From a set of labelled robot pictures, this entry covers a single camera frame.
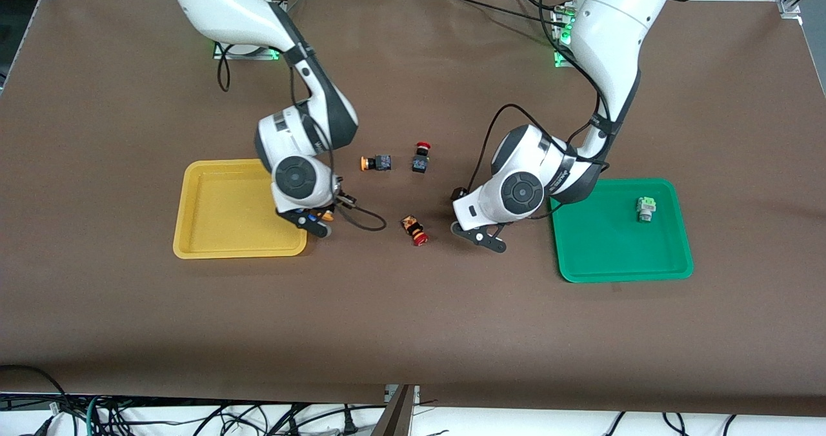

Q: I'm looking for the brown table cover sheet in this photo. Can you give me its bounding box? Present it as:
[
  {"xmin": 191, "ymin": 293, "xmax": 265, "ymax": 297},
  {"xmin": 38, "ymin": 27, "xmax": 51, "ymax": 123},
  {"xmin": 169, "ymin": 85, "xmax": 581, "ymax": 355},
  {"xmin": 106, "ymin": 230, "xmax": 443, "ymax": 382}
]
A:
[{"xmin": 0, "ymin": 0, "xmax": 826, "ymax": 417}]

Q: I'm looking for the red pushbutton blue block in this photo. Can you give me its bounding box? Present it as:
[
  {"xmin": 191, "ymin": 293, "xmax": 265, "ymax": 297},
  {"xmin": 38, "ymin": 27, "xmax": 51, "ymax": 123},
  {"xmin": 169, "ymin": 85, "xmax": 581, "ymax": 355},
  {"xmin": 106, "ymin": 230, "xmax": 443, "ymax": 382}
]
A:
[{"xmin": 411, "ymin": 141, "xmax": 433, "ymax": 174}]

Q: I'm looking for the table support post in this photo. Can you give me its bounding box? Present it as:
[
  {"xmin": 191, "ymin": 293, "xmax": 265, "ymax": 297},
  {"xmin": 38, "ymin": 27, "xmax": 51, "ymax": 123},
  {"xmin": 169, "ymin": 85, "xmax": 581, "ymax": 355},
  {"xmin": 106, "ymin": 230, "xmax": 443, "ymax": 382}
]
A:
[{"xmin": 371, "ymin": 384, "xmax": 420, "ymax": 436}]

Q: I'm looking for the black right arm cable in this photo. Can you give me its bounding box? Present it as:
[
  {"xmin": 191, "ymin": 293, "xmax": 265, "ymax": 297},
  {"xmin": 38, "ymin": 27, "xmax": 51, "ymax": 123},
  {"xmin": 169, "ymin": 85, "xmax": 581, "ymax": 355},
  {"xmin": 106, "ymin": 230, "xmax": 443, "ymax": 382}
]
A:
[{"xmin": 216, "ymin": 0, "xmax": 388, "ymax": 232}]

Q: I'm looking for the green plastic tray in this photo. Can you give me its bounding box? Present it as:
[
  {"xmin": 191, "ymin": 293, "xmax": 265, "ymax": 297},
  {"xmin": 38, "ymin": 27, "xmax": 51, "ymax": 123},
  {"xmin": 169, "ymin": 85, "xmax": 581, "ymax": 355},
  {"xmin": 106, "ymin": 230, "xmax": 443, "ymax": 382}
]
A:
[{"xmin": 549, "ymin": 178, "xmax": 694, "ymax": 284}]

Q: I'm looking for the red pushbutton orange label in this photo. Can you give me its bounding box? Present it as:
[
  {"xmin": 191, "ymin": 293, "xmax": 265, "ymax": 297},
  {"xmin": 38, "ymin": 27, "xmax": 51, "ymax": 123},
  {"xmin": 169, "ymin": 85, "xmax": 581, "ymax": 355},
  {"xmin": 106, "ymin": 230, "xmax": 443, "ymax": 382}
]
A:
[{"xmin": 400, "ymin": 215, "xmax": 430, "ymax": 247}]

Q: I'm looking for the teal floor cable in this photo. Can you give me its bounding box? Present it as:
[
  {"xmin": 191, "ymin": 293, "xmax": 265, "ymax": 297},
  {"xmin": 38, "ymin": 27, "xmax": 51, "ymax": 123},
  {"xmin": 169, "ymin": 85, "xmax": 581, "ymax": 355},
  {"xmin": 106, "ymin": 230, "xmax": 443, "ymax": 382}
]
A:
[{"xmin": 84, "ymin": 394, "xmax": 104, "ymax": 436}]

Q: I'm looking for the black floor cable with plug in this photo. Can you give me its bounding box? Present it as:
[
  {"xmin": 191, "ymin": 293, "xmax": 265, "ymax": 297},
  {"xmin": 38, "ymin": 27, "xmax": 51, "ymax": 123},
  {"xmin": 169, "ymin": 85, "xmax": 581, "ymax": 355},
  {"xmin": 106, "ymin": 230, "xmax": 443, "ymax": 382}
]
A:
[{"xmin": 194, "ymin": 402, "xmax": 388, "ymax": 436}]

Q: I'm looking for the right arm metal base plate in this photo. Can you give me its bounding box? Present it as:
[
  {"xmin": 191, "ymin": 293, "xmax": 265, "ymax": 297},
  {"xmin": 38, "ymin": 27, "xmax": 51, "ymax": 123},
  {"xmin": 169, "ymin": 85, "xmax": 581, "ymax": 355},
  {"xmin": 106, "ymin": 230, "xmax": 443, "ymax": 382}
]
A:
[{"xmin": 213, "ymin": 41, "xmax": 279, "ymax": 61}]

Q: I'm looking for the thick black floor cable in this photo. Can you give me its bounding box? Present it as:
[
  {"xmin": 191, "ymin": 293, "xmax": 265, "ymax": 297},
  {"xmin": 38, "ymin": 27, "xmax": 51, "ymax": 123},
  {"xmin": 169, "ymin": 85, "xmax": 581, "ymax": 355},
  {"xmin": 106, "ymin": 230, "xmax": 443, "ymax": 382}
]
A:
[{"xmin": 0, "ymin": 365, "xmax": 72, "ymax": 436}]

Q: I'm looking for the yellow plastic tray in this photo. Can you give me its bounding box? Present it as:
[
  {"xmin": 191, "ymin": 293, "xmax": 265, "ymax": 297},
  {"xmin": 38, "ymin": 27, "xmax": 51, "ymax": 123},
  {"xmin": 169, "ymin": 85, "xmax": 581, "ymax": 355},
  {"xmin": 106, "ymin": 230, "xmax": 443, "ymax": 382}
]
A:
[{"xmin": 173, "ymin": 159, "xmax": 309, "ymax": 260}]

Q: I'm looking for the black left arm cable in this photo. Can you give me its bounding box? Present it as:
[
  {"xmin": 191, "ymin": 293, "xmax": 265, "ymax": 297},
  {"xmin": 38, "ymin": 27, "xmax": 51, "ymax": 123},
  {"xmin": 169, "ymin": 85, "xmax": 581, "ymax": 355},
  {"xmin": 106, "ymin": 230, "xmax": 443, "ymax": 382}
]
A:
[{"xmin": 466, "ymin": 0, "xmax": 617, "ymax": 224}]

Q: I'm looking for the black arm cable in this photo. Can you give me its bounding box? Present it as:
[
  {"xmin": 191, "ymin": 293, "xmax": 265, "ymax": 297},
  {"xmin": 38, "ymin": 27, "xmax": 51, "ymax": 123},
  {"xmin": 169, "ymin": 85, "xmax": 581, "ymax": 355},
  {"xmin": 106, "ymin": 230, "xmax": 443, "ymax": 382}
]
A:
[
  {"xmin": 466, "ymin": 0, "xmax": 617, "ymax": 224},
  {"xmin": 216, "ymin": 0, "xmax": 388, "ymax": 232}
]

